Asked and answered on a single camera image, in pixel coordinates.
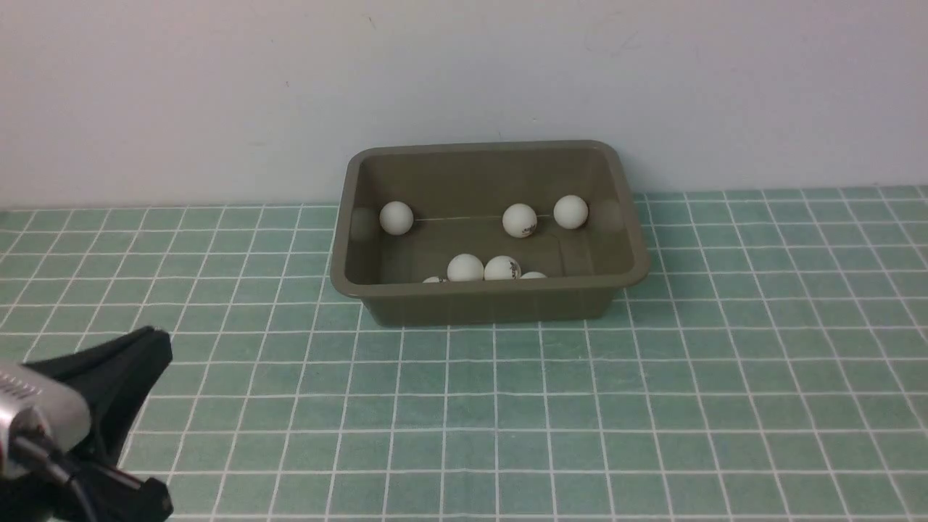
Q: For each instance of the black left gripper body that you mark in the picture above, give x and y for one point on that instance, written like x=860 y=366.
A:
x=42 y=494

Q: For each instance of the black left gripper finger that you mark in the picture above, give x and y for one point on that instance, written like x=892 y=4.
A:
x=114 y=378
x=104 y=493

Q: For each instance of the green checkered tablecloth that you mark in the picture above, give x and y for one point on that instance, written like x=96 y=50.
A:
x=772 y=367

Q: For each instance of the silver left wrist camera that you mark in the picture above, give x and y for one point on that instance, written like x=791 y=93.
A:
x=31 y=402

